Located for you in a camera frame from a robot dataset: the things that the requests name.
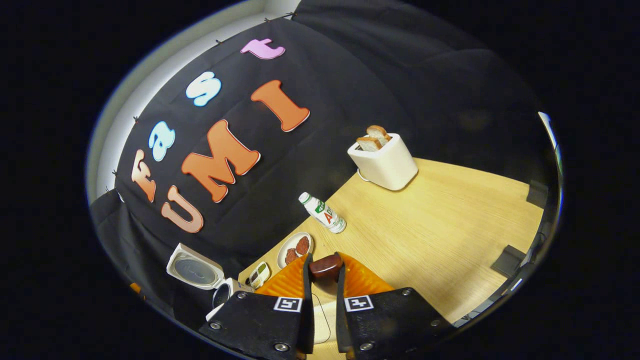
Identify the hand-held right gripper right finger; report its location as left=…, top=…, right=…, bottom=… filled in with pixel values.
left=335, top=252, right=454, bottom=359

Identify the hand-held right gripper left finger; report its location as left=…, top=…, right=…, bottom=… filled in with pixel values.
left=199, top=253, right=315, bottom=358

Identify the white rice cooker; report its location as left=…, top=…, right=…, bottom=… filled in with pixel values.
left=166, top=242, right=256, bottom=324

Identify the brown wooden spoon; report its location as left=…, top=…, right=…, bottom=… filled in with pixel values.
left=308, top=253, right=345, bottom=296

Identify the divided grain dish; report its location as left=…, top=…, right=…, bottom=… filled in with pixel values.
left=248, top=261, right=272, bottom=291

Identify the white round plate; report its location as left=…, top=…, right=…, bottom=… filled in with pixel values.
left=276, top=231, right=315, bottom=270

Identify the white drink bottle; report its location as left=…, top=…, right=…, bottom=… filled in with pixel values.
left=298, top=192, right=347, bottom=235

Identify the black table clamp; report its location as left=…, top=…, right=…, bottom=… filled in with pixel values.
left=490, top=244, right=527, bottom=279
left=526, top=179, right=550, bottom=209

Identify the white toaster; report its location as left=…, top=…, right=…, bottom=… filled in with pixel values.
left=347, top=132, right=419, bottom=192

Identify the toasted bread slice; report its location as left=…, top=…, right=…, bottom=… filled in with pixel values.
left=355, top=136, right=384, bottom=153
left=366, top=125, right=393, bottom=147

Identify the black backdrop cloth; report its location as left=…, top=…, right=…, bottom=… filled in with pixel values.
left=90, top=0, right=556, bottom=331

